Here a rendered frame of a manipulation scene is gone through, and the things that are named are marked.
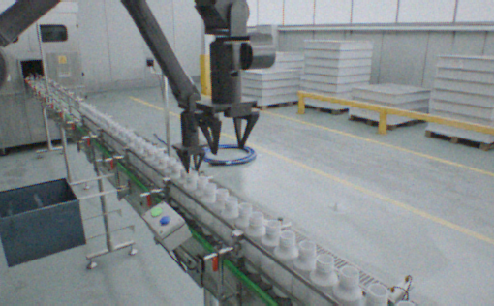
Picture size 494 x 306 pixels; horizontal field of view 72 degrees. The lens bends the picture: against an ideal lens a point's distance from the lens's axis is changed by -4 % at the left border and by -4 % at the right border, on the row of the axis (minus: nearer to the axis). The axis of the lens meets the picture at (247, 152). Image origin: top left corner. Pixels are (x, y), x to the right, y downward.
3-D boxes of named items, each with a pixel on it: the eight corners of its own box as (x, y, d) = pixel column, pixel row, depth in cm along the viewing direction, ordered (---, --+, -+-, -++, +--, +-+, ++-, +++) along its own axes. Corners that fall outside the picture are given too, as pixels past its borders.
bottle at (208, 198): (198, 232, 114) (196, 186, 109) (210, 225, 118) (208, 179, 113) (212, 238, 110) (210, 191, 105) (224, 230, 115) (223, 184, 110)
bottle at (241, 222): (231, 260, 99) (231, 208, 94) (238, 249, 105) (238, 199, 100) (252, 264, 98) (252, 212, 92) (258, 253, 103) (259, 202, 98)
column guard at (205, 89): (218, 93, 1007) (217, 54, 972) (205, 95, 985) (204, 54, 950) (210, 92, 1037) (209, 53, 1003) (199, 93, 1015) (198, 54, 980)
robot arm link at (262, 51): (202, 2, 62) (231, 0, 55) (253, 4, 69) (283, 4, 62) (203, 69, 66) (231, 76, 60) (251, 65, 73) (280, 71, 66)
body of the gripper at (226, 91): (259, 109, 66) (259, 69, 64) (212, 117, 61) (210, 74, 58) (238, 104, 71) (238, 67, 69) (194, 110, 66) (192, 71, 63)
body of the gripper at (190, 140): (172, 149, 115) (170, 128, 113) (200, 144, 121) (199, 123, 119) (181, 155, 110) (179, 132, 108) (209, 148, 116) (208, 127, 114)
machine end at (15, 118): (95, 141, 559) (77, 2, 493) (-6, 158, 481) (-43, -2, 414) (75, 122, 681) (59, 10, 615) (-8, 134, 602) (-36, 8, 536)
